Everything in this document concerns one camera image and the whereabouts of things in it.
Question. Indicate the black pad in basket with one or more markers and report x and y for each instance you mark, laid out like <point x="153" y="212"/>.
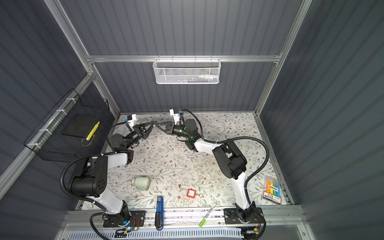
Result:
<point x="79" y="126"/>

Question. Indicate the white vent strip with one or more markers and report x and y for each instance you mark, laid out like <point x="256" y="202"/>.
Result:
<point x="177" y="234"/>

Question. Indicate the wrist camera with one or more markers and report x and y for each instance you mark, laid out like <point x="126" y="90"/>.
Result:
<point x="176" y="114"/>
<point x="131" y="119"/>

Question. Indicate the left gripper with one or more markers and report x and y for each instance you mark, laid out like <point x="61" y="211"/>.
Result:
<point x="140" y="131"/>

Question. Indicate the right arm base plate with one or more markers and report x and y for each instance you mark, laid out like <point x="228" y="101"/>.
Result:
<point x="238" y="216"/>

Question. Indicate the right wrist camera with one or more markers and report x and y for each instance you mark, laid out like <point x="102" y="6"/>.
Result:
<point x="176" y="114"/>

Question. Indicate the highlighter pack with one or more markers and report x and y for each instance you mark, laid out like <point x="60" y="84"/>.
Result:
<point x="272" y="190"/>

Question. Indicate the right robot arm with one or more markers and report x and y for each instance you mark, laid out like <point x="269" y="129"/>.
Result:
<point x="229" y="158"/>

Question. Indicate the red padlock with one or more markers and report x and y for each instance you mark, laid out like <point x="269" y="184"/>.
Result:
<point x="191" y="193"/>

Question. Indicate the black wire basket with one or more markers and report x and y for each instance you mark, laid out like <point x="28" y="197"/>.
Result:
<point x="47" y="142"/>

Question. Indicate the blue utility knife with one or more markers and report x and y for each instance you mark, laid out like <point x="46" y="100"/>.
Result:
<point x="159" y="215"/>

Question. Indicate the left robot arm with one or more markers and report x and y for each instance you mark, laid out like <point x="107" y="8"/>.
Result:
<point x="90" y="177"/>

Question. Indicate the pale green cup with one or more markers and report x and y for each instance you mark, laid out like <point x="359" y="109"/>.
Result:
<point x="141" y="182"/>

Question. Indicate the green marker pen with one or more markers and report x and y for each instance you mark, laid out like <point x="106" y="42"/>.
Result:
<point x="203" y="221"/>

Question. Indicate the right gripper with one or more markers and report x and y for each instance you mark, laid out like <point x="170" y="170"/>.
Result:
<point x="170" y="130"/>

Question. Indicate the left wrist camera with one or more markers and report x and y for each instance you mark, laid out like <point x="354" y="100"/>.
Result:
<point x="131" y="119"/>

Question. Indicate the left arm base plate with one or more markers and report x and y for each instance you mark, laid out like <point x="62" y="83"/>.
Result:
<point x="135" y="219"/>

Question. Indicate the white wire basket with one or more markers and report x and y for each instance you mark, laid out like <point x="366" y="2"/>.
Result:
<point x="195" y="72"/>

